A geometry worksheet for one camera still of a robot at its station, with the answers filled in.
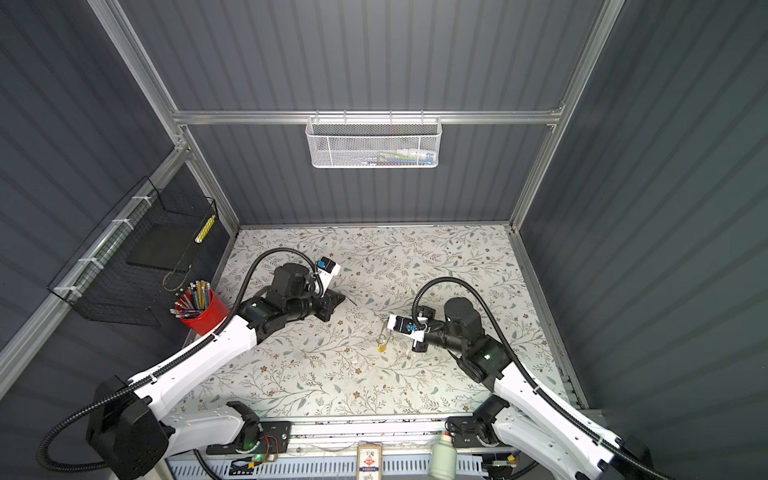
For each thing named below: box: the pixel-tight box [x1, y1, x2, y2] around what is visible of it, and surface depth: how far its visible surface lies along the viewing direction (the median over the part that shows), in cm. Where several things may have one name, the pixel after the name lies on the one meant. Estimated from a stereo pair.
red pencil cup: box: [170, 280, 230, 336], surface depth 86 cm
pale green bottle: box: [430, 434, 457, 480], surface depth 65 cm
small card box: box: [356, 441, 383, 480], surface depth 71 cm
